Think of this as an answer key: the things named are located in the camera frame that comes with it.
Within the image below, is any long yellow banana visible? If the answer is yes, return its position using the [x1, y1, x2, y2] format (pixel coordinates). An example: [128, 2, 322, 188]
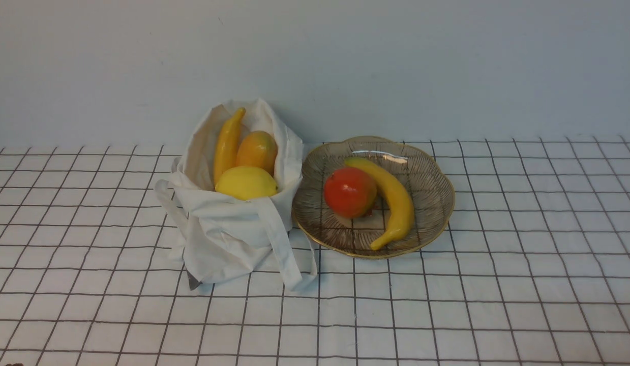
[213, 107, 247, 186]

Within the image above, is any white cloth tote bag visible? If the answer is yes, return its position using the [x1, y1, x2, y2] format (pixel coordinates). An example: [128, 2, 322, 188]
[154, 98, 318, 292]

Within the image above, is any red orange pomegranate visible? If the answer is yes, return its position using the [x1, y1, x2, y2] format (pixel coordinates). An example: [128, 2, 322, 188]
[323, 167, 378, 219]

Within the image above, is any orange yellow mango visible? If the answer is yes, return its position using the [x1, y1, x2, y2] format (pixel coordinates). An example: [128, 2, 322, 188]
[235, 131, 278, 176]

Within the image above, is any yellow lemon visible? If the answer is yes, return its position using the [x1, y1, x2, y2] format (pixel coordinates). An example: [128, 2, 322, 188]
[215, 165, 279, 201]

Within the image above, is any curved yellow banana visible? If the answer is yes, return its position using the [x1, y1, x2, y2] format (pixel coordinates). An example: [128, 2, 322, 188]
[344, 156, 415, 251]

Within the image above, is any gold rimmed glass plate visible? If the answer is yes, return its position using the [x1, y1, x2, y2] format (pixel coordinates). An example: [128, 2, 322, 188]
[292, 135, 455, 259]

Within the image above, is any white grid tablecloth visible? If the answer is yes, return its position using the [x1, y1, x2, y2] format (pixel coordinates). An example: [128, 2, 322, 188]
[0, 136, 630, 365]

